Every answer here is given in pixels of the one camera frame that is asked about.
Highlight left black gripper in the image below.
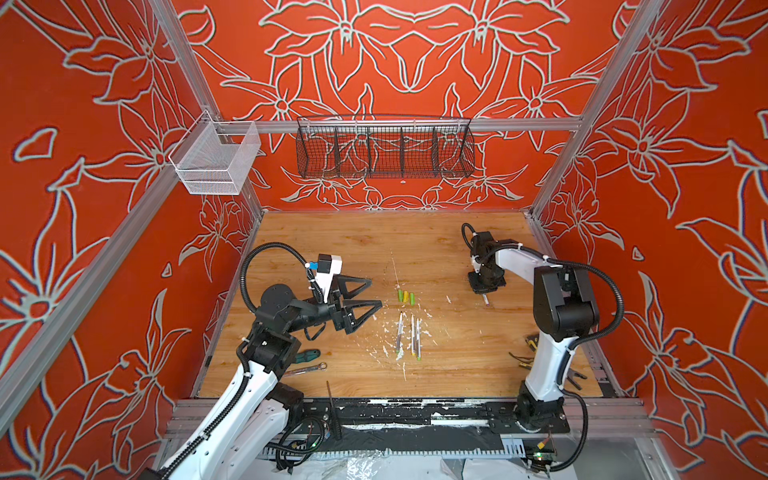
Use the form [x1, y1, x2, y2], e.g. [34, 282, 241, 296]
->
[285, 274, 379, 336]

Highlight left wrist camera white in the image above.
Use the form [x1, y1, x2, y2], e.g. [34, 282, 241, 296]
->
[305, 254, 343, 304]

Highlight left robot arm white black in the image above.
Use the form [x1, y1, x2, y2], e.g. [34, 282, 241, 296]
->
[140, 242, 383, 479]

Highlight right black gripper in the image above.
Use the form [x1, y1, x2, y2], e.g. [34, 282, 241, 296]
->
[466, 265, 504, 293]

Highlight metal wrench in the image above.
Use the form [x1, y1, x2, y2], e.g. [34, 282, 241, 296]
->
[284, 362, 328, 377]

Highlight green handle screwdriver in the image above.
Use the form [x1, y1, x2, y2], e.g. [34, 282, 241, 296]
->
[293, 349, 321, 364]

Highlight yellow black pliers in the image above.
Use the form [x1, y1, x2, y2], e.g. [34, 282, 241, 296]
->
[508, 333, 589, 391]

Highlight black wire basket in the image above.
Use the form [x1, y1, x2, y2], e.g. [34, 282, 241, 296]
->
[295, 114, 476, 180]

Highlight white pen right green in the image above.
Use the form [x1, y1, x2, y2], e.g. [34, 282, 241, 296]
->
[414, 319, 422, 360]

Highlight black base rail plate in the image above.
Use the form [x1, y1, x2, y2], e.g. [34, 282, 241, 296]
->
[300, 397, 533, 434]

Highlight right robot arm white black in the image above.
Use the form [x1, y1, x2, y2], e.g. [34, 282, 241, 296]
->
[461, 222, 625, 433]

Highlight white mesh basket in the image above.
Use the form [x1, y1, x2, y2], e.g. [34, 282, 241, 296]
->
[169, 120, 261, 195]

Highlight white pen middle yellow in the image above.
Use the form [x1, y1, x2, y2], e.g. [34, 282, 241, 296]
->
[409, 314, 417, 356]

